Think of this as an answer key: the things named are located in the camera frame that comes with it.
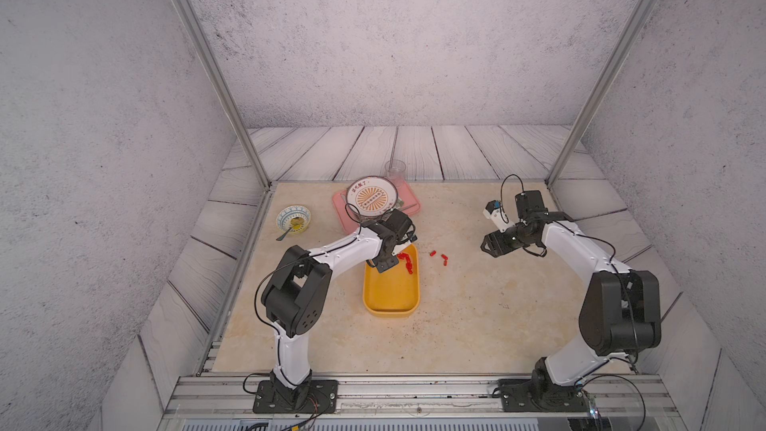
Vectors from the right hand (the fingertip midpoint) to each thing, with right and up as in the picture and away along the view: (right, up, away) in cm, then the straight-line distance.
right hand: (495, 241), depth 90 cm
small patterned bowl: (-65, +6, +18) cm, 68 cm away
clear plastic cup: (-29, +25, +29) cm, 48 cm away
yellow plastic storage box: (-30, -15, 0) cm, 34 cm away
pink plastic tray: (-25, +12, +25) cm, 38 cm away
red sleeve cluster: (-26, -8, +8) cm, 28 cm away
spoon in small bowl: (-66, +1, +9) cm, 67 cm away
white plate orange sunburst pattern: (-38, +14, +25) cm, 48 cm away
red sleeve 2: (-18, -5, +9) cm, 21 cm away
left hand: (-33, -5, +4) cm, 34 cm away
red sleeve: (-13, -7, +9) cm, 17 cm away
